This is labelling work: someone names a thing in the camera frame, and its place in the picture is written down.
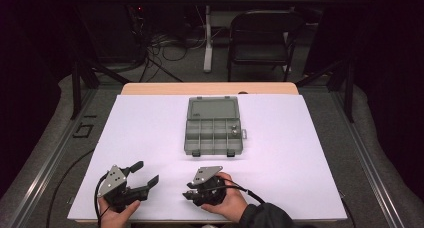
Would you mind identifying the transparent grey compartment box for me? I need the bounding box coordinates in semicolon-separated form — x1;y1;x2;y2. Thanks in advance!
183;95;244;158

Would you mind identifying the person's left hand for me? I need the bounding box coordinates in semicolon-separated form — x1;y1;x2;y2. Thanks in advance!
98;197;142;228

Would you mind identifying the black metal stand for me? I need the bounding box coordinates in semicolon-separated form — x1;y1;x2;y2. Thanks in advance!
70;59;132;121
294;57;355;124

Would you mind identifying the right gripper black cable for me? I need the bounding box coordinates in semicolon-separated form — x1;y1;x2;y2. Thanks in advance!
213;178;266;205

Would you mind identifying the black floor cable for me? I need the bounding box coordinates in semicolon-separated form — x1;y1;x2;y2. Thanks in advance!
45;149;96;228

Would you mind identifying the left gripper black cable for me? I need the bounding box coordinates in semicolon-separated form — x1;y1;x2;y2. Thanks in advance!
94;172;111;228

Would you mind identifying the white desk leg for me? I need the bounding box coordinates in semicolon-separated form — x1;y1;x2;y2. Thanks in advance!
202;5;215;74

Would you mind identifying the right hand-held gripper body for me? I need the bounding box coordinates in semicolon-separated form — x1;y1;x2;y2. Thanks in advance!
192;165;228;207

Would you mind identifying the person's right hand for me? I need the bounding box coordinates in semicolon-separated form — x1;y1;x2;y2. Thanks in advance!
200;171;249;223

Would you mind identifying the bundle of floor cables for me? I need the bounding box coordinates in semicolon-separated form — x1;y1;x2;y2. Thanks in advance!
138;29;208;83

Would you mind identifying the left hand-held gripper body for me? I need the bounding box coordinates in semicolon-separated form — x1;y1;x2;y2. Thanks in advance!
97;164;149;213

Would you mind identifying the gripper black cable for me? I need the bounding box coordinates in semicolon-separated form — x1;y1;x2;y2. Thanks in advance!
213;178;266;205
94;172;111;228

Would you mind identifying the grey metal floor rail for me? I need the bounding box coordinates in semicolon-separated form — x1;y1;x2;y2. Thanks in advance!
9;87;98;228
329;87;406;228

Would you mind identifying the black folding chair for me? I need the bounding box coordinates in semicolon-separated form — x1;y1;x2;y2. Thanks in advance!
227;10;306;83

